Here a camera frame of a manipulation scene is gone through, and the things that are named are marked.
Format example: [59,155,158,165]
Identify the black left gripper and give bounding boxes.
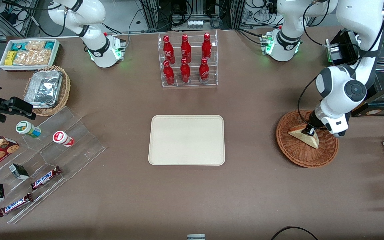
[300,112,326,136]

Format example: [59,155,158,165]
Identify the triangular sandwich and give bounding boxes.
[288,123,320,149]

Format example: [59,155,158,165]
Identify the round flat wicker basket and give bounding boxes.
[276,110,339,168]

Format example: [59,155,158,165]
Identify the tall wicker basket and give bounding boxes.
[23,65,71,117]

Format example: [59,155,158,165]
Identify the beige rectangular tray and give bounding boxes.
[148,115,226,166]

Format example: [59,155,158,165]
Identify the green lidded yogurt bottle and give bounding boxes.
[15,121,42,138]

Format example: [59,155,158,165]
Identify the stacked aluminium foil trays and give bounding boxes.
[24,70,63,109]

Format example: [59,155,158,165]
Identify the yellow snack pack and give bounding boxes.
[4,50,17,66]

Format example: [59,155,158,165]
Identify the clear bag of crackers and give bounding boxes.
[13,49,52,66]
[25,40,46,51]

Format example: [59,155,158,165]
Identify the red lidded yogurt bottle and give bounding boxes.
[52,130,75,148]

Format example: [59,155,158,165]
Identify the white snack bin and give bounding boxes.
[0,39,60,71]

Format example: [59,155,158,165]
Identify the clear acrylic stepped shelf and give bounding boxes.
[0,106,107,225]

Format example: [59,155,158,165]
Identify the Snickers chocolate bar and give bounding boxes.
[0,193,34,218]
[31,166,62,191]

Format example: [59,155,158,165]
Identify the black control box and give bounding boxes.
[326,29,363,66]

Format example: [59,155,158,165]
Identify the red cola bottle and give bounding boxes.
[163,60,175,86]
[163,35,176,64]
[199,57,210,84]
[180,34,192,64]
[180,58,191,84]
[201,33,213,61]

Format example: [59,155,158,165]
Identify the clear acrylic bottle rack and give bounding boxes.
[158,30,219,88]

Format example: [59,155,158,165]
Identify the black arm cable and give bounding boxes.
[297,75,320,134]

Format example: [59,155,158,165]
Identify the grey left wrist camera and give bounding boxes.
[325,114,350,138]

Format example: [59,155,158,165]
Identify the black floor cable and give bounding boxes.
[271,226,320,240]

